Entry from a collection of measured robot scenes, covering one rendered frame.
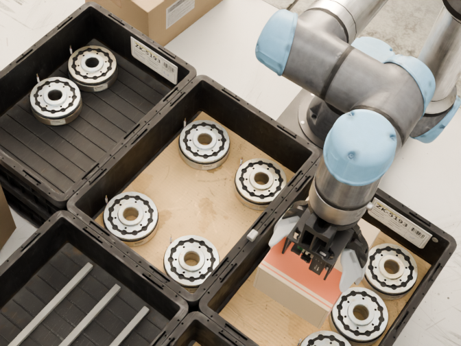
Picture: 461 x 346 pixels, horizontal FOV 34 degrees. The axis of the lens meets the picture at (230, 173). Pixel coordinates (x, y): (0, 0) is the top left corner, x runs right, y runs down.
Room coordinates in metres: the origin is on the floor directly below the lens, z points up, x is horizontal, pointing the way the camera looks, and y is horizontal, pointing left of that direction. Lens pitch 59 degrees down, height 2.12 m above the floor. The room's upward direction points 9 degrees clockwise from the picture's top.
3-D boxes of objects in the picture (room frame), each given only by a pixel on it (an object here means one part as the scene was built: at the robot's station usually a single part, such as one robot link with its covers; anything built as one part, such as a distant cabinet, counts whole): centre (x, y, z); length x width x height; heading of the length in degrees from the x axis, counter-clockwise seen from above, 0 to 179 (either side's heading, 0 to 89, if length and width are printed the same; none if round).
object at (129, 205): (0.64, 0.17, 0.86); 0.05 x 0.05 x 0.01
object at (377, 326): (0.51, -0.27, 0.86); 0.10 x 0.10 x 0.01
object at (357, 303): (0.51, -0.27, 0.86); 0.05 x 0.05 x 0.01
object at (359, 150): (0.48, -0.14, 1.40); 0.09 x 0.08 x 0.11; 154
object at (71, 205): (0.70, 0.06, 0.92); 0.40 x 0.30 x 0.02; 150
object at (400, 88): (0.58, -0.17, 1.40); 0.11 x 0.11 x 0.08; 64
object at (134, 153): (0.70, 0.06, 0.87); 0.40 x 0.30 x 0.11; 150
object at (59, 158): (0.85, 0.32, 0.87); 0.40 x 0.30 x 0.11; 150
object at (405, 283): (0.61, -0.32, 0.86); 0.10 x 0.10 x 0.01
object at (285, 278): (0.50, -0.15, 1.08); 0.16 x 0.12 x 0.07; 154
